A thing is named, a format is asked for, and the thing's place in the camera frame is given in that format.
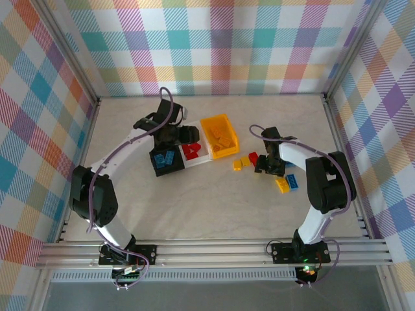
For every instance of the red lego brick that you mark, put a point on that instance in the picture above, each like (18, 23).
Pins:
(196, 152)
(253, 158)
(187, 150)

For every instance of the yellow lego brick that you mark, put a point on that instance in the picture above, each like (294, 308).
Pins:
(216, 148)
(237, 164)
(282, 185)
(224, 141)
(216, 131)
(244, 161)

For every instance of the black plastic bin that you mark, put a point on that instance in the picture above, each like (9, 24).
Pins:
(180, 166)

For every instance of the white plastic bin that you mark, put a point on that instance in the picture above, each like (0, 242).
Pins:
(197, 162)

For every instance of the yellow plastic bin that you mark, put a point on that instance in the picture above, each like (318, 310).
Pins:
(228, 153)

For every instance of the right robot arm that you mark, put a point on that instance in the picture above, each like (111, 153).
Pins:
(327, 181)

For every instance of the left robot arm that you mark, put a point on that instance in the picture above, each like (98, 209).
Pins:
(120, 149)

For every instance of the right controller board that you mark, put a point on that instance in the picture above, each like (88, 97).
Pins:
(308, 271)

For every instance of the controller board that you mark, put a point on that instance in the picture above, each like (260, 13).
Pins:
(128, 273)
(308, 271)

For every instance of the grey metal panel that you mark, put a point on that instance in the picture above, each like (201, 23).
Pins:
(210, 296)

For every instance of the left controller board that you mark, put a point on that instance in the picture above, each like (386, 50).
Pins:
(128, 273)

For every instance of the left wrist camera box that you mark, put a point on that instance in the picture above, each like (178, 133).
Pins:
(185, 112)

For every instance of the aluminium side rail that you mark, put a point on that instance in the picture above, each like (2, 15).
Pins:
(335, 129)
(85, 145)

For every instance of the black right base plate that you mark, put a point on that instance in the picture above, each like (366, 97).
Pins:
(282, 252)

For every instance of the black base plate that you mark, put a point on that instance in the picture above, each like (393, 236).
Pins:
(147, 252)
(282, 252)

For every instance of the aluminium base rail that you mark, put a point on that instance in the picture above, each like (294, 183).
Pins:
(210, 252)

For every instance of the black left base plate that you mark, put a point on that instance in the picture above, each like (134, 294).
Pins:
(147, 252)

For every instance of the aluminium frame post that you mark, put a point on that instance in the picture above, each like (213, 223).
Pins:
(353, 48)
(69, 52)

